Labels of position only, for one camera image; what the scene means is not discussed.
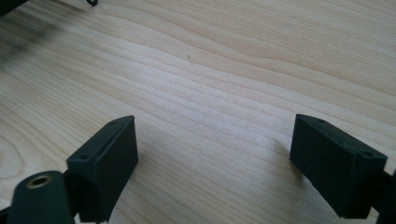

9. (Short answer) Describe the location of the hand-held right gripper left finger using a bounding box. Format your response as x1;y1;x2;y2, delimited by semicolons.
65;115;139;224

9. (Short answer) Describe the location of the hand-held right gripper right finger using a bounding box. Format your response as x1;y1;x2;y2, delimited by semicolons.
289;113;389;219

